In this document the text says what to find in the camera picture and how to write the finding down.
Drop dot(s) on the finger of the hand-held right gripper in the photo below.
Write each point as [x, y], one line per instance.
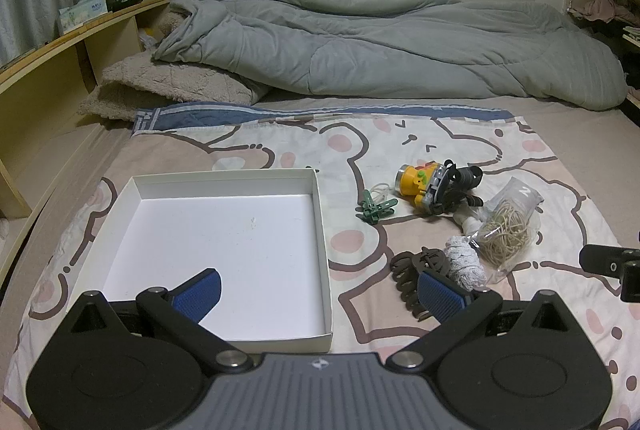
[607, 261]

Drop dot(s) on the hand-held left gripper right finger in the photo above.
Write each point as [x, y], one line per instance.
[440, 297]

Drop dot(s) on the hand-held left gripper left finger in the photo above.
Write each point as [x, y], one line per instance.
[200, 292]

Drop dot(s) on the brown hair claw clip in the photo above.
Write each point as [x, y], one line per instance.
[407, 270]

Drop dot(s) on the white shallow cardboard box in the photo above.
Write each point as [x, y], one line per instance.
[225, 235]

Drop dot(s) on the clear bag of rubber bands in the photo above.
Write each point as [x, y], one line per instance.
[505, 235]

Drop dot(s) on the grey foil packet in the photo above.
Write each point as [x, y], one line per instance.
[525, 194]

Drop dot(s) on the white mesh scrubber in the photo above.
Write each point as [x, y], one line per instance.
[462, 260]

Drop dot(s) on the white plastic tube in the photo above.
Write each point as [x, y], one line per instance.
[469, 225]

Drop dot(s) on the green clothespin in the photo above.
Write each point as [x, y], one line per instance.
[367, 206]
[384, 211]

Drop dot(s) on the white elastic loop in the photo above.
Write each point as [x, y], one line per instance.
[384, 189]

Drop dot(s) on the bear printed blanket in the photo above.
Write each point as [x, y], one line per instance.
[300, 149]

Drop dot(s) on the beige fluffy pillow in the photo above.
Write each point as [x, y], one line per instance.
[165, 84]

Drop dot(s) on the pink clothes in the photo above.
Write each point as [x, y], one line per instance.
[602, 7]

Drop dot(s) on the grey duvet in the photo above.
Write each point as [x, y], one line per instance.
[375, 44]

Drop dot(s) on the wooden headboard shelf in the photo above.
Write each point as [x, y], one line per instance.
[45, 74]

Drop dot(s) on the tissue pack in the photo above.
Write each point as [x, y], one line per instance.
[82, 12]

